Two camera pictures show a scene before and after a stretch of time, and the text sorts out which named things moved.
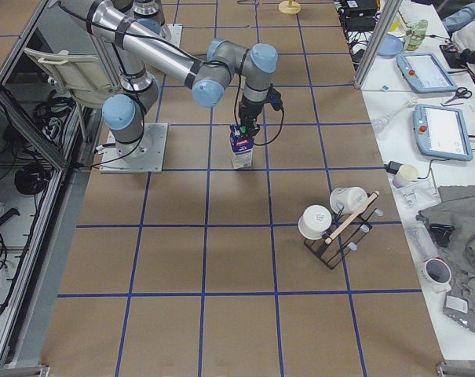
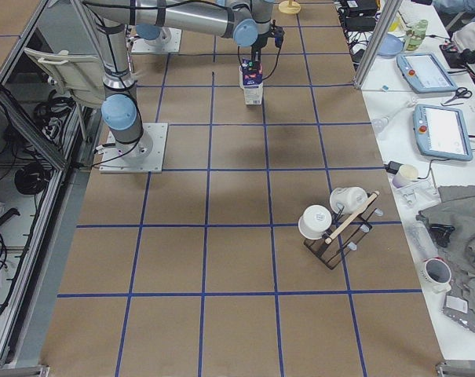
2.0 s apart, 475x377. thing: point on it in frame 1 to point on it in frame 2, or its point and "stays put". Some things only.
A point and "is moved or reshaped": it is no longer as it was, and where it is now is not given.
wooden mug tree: x=290 y=7 stays put
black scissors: x=461 y=92 stays put
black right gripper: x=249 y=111 to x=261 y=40
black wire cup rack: x=345 y=232 stays put
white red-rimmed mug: x=436 y=274 stays put
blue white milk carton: x=242 y=147 is moved or reshaped
